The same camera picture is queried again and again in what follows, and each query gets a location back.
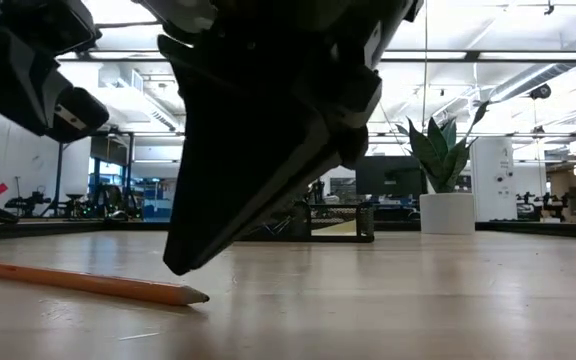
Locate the black metal gantry frame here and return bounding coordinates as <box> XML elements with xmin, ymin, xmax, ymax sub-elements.
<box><xmin>50</xmin><ymin>129</ymin><xmax>187</xmax><ymax>221</ymax></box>

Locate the black computer monitor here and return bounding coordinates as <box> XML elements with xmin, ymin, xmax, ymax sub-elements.
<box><xmin>355</xmin><ymin>155</ymin><xmax>429</xmax><ymax>197</ymax></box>

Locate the long ceiling light strip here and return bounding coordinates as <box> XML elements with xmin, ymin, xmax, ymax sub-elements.
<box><xmin>478</xmin><ymin>50</ymin><xmax>576</xmax><ymax>61</ymax></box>
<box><xmin>382</xmin><ymin>50</ymin><xmax>467</xmax><ymax>60</ymax></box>

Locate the black hanging ceiling camera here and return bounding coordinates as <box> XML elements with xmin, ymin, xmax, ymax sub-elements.
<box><xmin>529</xmin><ymin>82</ymin><xmax>553</xmax><ymax>101</ymax></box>

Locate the orange pencil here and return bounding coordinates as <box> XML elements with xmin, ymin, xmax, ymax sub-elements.
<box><xmin>0</xmin><ymin>258</ymin><xmax>211</xmax><ymax>307</ymax></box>

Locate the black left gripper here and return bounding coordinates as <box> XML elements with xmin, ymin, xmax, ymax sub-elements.
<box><xmin>0</xmin><ymin>0</ymin><xmax>104</xmax><ymax>139</ymax></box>

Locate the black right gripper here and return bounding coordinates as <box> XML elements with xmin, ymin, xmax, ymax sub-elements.
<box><xmin>135</xmin><ymin>0</ymin><xmax>424</xmax><ymax>277</ymax></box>

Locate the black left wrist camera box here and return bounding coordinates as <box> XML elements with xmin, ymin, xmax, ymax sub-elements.
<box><xmin>47</xmin><ymin>87</ymin><xmax>111</xmax><ymax>144</ymax></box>

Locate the black aluminium table frame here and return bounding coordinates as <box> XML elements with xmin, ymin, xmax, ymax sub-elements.
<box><xmin>0</xmin><ymin>218</ymin><xmax>576</xmax><ymax>244</ymax></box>

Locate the black mesh desk organizer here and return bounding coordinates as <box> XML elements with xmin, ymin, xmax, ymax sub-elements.
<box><xmin>240</xmin><ymin>198</ymin><xmax>375</xmax><ymax>245</ymax></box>

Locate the green snake plant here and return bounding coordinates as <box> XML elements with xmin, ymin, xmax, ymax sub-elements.
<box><xmin>395</xmin><ymin>99</ymin><xmax>490</xmax><ymax>195</ymax></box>

